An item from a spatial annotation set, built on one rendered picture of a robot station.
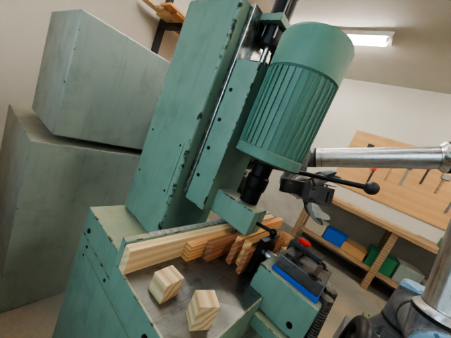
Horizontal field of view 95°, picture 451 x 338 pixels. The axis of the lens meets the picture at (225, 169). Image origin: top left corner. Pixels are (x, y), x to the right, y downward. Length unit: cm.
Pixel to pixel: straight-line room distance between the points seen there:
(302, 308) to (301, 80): 46
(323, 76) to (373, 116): 351
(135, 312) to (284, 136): 43
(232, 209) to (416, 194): 344
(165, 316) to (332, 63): 56
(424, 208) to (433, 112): 130
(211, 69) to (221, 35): 9
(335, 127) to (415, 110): 100
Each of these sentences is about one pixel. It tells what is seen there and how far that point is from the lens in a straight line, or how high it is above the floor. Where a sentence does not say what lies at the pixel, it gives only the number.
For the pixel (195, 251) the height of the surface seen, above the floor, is 92.
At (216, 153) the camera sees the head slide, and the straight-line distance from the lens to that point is 57.
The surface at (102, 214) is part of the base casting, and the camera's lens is 79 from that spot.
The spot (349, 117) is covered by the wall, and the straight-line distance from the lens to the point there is 403.
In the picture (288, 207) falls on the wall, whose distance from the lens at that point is 408.
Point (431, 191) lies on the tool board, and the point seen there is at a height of 145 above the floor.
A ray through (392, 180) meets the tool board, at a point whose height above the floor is 140.
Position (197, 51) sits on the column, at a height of 137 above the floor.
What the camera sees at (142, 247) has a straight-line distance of 42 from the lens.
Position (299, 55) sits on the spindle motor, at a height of 140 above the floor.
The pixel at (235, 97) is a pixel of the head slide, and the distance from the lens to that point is 58.
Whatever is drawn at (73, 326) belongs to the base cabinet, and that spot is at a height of 44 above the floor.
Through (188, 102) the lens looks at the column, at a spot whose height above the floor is 123.
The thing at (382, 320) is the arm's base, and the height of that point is 72.
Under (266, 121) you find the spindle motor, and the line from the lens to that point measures 49.
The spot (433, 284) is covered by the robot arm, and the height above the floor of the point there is 100.
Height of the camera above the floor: 120
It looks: 10 degrees down
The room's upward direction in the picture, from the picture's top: 22 degrees clockwise
